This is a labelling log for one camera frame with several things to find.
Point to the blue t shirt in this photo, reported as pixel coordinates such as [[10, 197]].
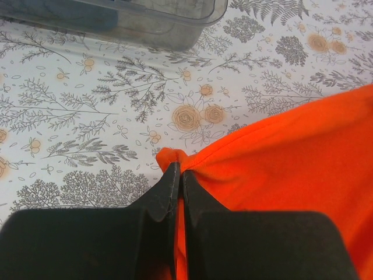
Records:
[[76, 14]]

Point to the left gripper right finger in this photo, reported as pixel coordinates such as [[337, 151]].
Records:
[[225, 244]]

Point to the floral table mat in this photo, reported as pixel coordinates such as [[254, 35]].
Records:
[[82, 119]]

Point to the clear plastic bin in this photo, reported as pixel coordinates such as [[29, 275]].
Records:
[[173, 25]]

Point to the orange t shirt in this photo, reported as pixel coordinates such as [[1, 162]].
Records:
[[316, 157]]

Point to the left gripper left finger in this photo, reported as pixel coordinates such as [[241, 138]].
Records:
[[135, 242]]

